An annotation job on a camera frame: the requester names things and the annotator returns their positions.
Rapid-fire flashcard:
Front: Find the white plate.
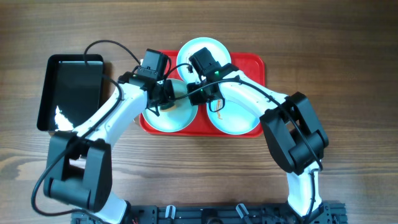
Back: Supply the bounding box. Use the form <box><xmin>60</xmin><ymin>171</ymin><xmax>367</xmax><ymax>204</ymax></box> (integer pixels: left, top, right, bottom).
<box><xmin>177</xmin><ymin>37</ymin><xmax>231</xmax><ymax>83</ymax></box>
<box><xmin>142</xmin><ymin>98</ymin><xmax>198</xmax><ymax>133</ymax></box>
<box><xmin>206</xmin><ymin>100</ymin><xmax>260</xmax><ymax>135</ymax></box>

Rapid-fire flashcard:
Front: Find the green orange sponge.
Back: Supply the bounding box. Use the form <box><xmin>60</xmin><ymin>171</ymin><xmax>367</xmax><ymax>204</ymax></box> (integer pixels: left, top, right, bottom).
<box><xmin>160</xmin><ymin>102</ymin><xmax>177</xmax><ymax>112</ymax></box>

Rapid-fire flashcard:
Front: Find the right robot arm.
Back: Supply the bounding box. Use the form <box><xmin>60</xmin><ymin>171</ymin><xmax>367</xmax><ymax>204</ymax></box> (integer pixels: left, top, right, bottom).
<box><xmin>188</xmin><ymin>47</ymin><xmax>329</xmax><ymax>223</ymax></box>

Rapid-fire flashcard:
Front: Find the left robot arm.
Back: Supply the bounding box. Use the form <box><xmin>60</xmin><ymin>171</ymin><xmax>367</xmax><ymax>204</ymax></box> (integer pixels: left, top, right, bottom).
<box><xmin>31</xmin><ymin>49</ymin><xmax>174</xmax><ymax>223</ymax></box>

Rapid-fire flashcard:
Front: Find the black rectangular water tray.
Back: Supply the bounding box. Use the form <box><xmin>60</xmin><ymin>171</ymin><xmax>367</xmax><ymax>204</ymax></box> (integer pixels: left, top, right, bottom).
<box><xmin>37</xmin><ymin>54</ymin><xmax>104</xmax><ymax>131</ymax></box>

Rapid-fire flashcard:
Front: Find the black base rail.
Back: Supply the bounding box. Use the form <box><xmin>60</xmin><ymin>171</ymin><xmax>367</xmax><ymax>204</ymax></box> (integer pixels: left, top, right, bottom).
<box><xmin>70</xmin><ymin>202</ymin><xmax>348</xmax><ymax>224</ymax></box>

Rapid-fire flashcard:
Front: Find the red plastic tray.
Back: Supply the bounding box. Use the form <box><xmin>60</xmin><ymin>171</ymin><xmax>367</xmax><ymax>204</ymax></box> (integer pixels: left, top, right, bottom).
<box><xmin>139</xmin><ymin>53</ymin><xmax>266</xmax><ymax>138</ymax></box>

